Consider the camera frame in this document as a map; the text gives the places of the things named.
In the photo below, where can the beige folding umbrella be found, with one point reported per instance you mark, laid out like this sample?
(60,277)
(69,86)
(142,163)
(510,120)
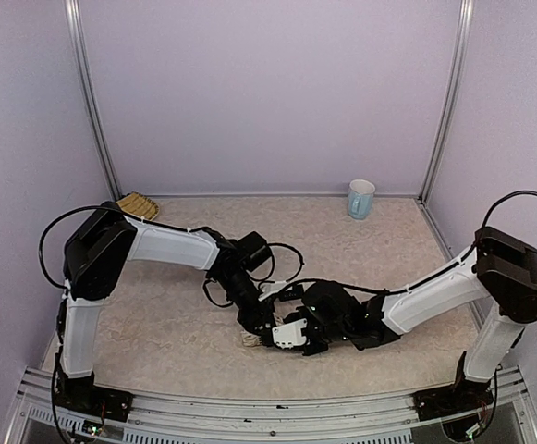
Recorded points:
(250,340)

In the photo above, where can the left aluminium corner post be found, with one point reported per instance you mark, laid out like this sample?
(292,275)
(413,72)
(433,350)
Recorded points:
(77,38)

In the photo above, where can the light blue mug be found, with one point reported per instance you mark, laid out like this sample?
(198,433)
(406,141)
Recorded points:
(360,197)

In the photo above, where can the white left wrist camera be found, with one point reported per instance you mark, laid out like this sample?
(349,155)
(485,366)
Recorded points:
(281,291)

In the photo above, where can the aluminium front rail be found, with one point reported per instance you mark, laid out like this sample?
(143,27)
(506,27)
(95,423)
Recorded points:
(397,417)

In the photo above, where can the right aluminium corner post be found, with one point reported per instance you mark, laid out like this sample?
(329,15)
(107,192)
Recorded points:
(450,102)

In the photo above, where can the yellow woven basket tray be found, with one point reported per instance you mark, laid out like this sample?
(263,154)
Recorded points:
(139,205)

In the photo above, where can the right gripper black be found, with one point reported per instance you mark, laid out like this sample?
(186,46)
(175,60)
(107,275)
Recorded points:
(312,340)

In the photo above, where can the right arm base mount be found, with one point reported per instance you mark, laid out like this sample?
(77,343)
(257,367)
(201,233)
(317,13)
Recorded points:
(459,397)

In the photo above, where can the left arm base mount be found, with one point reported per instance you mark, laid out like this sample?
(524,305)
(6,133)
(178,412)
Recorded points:
(82,395)

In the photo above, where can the aluminium corner post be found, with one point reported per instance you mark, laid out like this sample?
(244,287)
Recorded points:
(77,38)
(450,102)

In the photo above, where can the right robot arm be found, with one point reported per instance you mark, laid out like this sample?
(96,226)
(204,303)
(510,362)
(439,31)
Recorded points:
(498,266)

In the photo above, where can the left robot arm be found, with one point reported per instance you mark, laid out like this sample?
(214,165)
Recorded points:
(95,255)

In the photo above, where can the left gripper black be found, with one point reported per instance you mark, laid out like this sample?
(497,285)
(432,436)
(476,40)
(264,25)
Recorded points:
(259,321)

